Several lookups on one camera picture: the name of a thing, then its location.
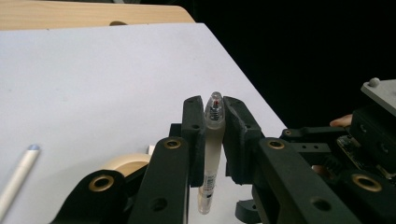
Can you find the white table mat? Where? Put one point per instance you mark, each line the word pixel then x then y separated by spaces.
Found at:
pixel 93 77

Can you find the clear pen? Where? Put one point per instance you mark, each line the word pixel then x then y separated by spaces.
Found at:
pixel 213 149

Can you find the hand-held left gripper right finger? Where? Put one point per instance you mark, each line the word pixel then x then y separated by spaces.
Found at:
pixel 241 140

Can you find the beige tape roll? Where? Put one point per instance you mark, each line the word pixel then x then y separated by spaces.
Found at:
pixel 127 163

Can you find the white pen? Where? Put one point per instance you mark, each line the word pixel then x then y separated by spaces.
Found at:
pixel 21 168

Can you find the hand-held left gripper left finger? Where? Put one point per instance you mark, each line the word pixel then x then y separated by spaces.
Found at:
pixel 194 124

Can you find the wooden table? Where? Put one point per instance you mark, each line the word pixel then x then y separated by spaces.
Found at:
pixel 62 14

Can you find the white tube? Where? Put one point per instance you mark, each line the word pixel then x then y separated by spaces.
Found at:
pixel 151 150

